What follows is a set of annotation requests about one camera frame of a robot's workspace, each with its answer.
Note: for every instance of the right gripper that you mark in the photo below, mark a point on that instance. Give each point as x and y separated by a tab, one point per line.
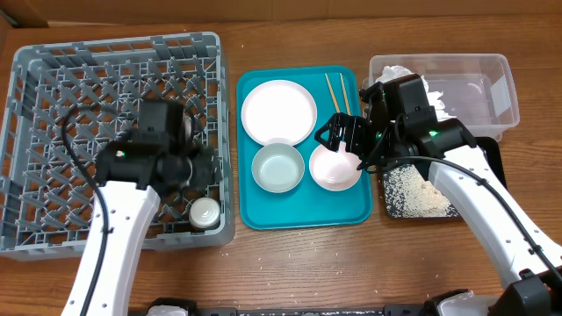
359	135

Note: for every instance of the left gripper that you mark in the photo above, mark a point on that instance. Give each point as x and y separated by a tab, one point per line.
207	166

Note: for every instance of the pink bowl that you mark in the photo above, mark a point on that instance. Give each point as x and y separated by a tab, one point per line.
334	170

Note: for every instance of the white cup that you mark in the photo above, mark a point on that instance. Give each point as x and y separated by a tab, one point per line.
204	213

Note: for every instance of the white round plate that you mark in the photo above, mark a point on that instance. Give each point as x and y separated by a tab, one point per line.
279	111

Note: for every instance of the grey-green bowl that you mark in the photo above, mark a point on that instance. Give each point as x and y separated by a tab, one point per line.
278	168

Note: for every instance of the white napkin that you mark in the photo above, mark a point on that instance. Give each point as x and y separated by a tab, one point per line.
434	97

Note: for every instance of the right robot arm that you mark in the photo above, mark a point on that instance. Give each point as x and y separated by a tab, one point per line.
399	127

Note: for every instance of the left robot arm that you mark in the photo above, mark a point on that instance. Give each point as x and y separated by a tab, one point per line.
133	174

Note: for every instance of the grey dishwasher rack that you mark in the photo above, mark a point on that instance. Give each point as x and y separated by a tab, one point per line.
45	201

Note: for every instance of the left wooden chopstick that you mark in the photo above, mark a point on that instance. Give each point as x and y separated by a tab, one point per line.
332	94

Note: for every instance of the wooden chopstick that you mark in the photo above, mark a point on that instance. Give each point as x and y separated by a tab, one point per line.
332	94
345	95

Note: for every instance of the right wooden chopstick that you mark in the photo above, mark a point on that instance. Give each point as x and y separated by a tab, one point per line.
345	95

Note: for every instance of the teal serving tray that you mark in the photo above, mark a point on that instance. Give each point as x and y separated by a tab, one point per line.
307	204

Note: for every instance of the spilled rice pile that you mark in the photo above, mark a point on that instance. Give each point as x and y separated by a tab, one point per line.
408	195

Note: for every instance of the clear plastic bin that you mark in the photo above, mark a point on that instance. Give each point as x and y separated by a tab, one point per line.
478	89

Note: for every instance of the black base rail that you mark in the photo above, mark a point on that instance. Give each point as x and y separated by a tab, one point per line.
177	306

